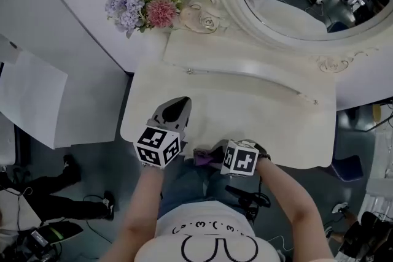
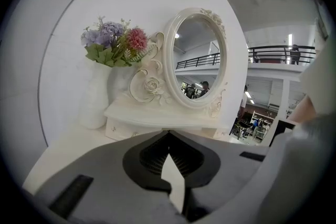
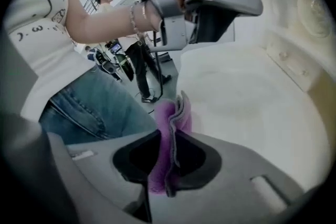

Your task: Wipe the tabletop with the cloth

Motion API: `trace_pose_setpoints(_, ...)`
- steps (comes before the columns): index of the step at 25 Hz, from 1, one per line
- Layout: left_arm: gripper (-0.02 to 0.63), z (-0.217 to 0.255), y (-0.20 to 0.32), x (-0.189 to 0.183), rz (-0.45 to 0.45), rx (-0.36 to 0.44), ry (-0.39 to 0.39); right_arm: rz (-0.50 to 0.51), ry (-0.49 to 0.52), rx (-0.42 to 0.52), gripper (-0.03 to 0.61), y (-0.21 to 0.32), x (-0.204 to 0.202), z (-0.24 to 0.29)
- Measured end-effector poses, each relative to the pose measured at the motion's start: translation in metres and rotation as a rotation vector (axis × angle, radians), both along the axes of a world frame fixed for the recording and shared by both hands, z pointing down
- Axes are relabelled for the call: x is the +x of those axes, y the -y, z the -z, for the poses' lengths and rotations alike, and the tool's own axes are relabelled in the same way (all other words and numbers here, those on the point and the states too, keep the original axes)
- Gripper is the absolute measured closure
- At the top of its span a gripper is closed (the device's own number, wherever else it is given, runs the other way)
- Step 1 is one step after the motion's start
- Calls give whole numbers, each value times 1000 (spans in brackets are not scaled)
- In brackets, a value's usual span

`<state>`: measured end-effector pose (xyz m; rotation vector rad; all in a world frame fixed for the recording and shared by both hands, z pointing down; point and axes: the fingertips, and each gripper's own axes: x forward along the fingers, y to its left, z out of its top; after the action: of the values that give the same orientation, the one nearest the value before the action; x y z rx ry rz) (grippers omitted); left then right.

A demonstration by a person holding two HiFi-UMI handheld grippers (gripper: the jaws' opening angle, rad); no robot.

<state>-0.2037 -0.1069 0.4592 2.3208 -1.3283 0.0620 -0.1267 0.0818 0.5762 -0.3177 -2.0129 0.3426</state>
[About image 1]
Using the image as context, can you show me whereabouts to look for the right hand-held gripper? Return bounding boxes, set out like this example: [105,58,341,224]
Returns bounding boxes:
[211,138,272,179]

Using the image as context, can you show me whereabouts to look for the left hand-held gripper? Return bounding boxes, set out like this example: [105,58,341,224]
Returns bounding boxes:
[133,96,193,170]

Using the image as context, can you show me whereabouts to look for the purple grey cloth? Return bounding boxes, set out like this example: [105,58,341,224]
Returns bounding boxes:
[192,147,222,168]

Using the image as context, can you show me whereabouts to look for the person's right forearm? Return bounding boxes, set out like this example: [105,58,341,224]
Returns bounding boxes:
[256,158,336,262]

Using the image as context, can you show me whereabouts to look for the person's left forearm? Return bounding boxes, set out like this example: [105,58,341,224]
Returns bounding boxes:
[106,164,165,262]

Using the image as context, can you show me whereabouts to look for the white dressing table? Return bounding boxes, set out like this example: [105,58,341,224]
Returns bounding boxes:
[119,28,338,170]

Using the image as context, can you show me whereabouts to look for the person's blue jeans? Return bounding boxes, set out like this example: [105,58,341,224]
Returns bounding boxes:
[158,158,230,220]

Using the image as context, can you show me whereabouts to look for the person in white shirt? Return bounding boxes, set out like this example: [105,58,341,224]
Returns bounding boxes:
[133,199,297,262]

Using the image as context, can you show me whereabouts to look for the artificial flower bouquet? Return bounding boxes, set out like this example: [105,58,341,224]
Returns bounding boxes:
[105,0,194,39]

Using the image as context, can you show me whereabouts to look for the dark blue chair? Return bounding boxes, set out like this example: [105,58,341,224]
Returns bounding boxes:
[330,155,365,184]

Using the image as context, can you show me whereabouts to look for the white board panel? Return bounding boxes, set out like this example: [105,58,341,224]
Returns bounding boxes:
[0,33,69,150]

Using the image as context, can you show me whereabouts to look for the black device green stripe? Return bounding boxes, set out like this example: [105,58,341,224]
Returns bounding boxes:
[18,220,84,262]

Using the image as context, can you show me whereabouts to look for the yellow stool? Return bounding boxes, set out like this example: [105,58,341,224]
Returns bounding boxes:
[372,103,382,126]

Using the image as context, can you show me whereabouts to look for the black hanging strap device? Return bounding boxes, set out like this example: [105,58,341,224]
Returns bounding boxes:
[225,183,272,223]

